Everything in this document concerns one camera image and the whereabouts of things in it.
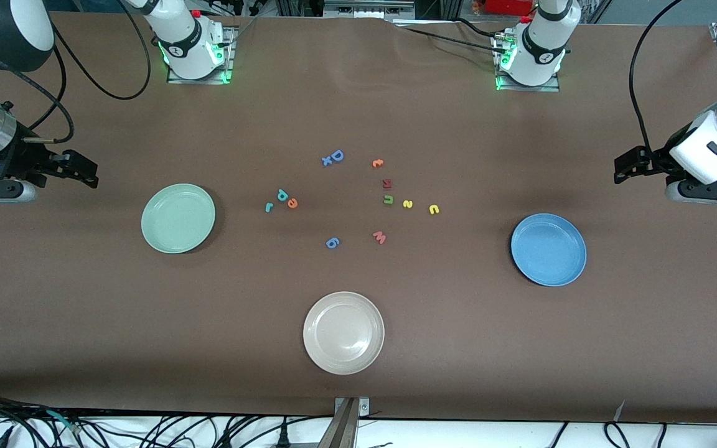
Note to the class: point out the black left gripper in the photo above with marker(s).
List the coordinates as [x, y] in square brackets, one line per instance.
[658, 159]

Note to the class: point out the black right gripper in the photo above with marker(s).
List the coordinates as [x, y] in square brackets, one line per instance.
[20, 157]

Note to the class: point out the teal letter d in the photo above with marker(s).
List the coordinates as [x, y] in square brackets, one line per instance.
[282, 195]

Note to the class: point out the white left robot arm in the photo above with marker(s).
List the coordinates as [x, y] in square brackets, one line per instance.
[542, 43]

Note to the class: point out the light green plate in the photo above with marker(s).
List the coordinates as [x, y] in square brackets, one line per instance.
[178, 218]

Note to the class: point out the blue plate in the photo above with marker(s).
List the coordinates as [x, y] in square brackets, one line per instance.
[548, 249]

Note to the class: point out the red box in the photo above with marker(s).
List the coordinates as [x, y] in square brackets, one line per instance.
[508, 6]

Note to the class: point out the small white tape strip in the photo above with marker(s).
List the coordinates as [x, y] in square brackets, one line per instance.
[618, 414]

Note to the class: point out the brown table cover sheet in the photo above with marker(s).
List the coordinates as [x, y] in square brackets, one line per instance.
[458, 348]

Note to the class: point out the blue letter D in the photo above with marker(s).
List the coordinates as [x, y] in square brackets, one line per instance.
[333, 155]

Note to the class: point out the pink letter w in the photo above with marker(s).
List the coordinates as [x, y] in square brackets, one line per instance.
[379, 237]

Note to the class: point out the blue digit 6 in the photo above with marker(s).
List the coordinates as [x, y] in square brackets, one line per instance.
[328, 241]

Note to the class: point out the beige plate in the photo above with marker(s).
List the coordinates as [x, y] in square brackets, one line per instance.
[343, 333]

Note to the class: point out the black floor plug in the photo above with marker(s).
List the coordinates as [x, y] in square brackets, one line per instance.
[282, 438]

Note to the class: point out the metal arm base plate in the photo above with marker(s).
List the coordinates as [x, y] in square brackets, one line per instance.
[529, 88]
[196, 81]

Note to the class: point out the aluminium frame rail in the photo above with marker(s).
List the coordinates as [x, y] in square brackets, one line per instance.
[365, 7]

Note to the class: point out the metal table edge bracket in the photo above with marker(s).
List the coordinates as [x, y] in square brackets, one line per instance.
[346, 429]

